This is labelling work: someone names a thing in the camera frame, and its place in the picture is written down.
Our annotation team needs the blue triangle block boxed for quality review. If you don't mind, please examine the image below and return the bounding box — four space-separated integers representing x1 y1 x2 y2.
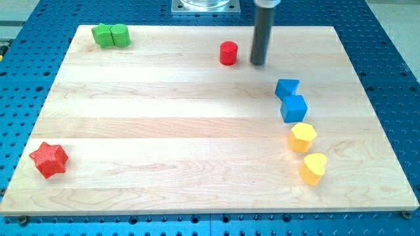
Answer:
274 79 300 101

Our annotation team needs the red star block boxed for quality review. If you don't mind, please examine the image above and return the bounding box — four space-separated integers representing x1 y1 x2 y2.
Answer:
29 142 68 179

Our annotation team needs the yellow hexagon block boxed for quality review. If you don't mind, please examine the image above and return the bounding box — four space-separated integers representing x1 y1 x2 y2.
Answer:
287 123 317 153

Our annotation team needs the yellow heart block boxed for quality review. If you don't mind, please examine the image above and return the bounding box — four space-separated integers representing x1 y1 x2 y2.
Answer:
299 153 327 186

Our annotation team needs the wooden board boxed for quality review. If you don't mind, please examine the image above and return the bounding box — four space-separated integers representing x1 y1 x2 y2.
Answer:
1 25 419 216

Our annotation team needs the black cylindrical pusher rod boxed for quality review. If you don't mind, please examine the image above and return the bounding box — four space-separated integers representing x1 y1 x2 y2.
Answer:
250 0 281 66

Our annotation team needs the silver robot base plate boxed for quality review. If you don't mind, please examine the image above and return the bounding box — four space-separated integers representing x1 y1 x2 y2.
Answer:
171 0 241 14

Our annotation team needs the blue cube block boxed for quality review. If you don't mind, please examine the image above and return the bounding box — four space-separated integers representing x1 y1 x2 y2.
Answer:
280 95 308 123

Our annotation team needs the green cylinder block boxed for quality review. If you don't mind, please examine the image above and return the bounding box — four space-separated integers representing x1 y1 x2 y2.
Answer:
110 24 131 47

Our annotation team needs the red cylinder block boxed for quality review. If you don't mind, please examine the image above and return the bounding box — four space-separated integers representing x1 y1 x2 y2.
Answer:
219 41 238 66

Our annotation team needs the green star block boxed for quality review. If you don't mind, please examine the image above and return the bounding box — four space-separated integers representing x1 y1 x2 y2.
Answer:
91 23 114 48

